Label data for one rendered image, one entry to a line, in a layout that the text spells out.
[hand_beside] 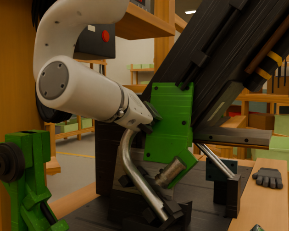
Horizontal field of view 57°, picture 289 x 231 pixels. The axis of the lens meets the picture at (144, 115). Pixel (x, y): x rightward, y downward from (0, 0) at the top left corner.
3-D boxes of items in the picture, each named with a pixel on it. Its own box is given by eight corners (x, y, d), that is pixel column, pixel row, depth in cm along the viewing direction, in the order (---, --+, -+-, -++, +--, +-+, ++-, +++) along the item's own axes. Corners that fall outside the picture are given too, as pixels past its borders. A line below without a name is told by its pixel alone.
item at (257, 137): (271, 140, 82) (272, 130, 82) (269, 150, 68) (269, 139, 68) (156, 130, 100) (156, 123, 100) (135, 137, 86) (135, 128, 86)
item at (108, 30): (117, 58, 84) (116, 9, 82) (80, 52, 69) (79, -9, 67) (86, 60, 89) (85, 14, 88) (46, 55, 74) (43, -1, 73)
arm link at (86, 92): (76, 107, 55) (108, 128, 50) (21, 90, 43) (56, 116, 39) (95, 70, 54) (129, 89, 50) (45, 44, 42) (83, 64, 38)
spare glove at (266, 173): (253, 171, 116) (253, 165, 116) (280, 174, 112) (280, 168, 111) (250, 186, 98) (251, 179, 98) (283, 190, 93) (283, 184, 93)
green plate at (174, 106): (194, 166, 71) (201, 90, 74) (184, 166, 64) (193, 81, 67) (155, 161, 77) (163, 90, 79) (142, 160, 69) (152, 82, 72)
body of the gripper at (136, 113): (136, 107, 51) (159, 117, 61) (109, 72, 55) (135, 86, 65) (108, 133, 52) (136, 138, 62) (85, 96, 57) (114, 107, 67)
